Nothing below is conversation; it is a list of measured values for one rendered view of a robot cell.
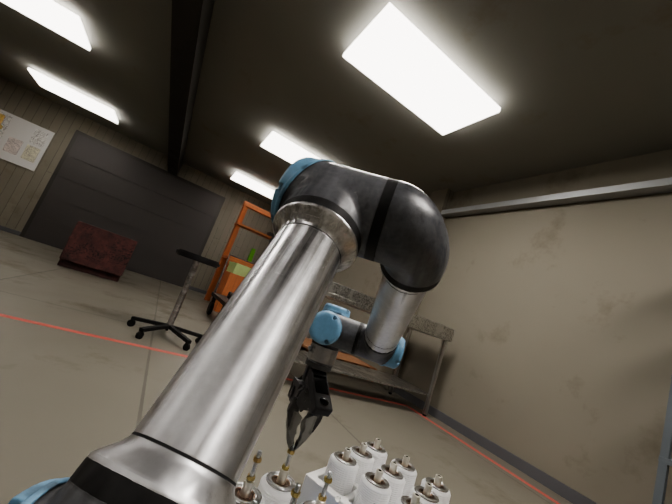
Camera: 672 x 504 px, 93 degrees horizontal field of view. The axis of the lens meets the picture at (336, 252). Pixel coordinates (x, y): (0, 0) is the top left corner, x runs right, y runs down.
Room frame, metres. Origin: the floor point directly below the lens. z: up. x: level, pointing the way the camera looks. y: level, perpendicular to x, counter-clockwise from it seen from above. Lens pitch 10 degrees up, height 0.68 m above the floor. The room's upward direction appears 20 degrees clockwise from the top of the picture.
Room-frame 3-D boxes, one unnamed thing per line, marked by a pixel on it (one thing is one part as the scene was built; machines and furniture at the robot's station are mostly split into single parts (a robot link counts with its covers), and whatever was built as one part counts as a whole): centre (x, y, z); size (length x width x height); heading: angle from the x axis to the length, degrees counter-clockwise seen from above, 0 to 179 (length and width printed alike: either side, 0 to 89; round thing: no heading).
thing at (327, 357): (0.88, -0.05, 0.56); 0.08 x 0.08 x 0.05
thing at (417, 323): (3.24, -0.53, 0.45); 1.68 x 0.64 x 0.90; 116
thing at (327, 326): (0.78, -0.06, 0.64); 0.11 x 0.11 x 0.08; 80
